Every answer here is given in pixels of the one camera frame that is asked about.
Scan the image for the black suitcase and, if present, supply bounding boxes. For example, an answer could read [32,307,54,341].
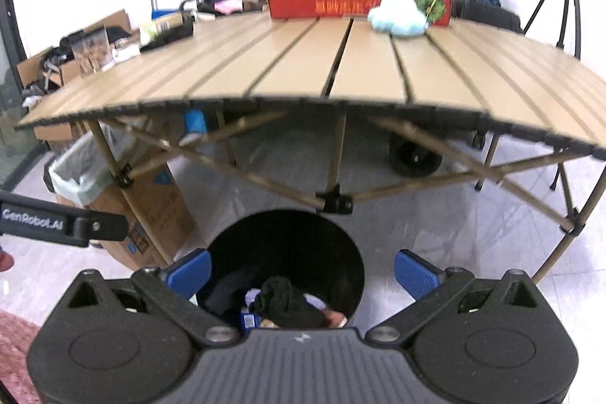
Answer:
[452,0,523,34]

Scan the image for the black round trash bin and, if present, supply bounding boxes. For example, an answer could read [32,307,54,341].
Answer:
[196,209,365,327]

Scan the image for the black sock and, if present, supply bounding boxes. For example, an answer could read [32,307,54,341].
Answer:
[250,277,325,329]

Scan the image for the light blue plush toy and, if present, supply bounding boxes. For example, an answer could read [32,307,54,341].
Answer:
[368,0,430,38]

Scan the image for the clear drinking glass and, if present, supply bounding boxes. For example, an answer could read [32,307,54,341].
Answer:
[70,27,115,76]

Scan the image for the folding table frame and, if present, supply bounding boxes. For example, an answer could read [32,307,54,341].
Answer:
[102,111,605,283]

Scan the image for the cardboard box with green liner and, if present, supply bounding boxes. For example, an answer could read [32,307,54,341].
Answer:
[44,133,195,271]

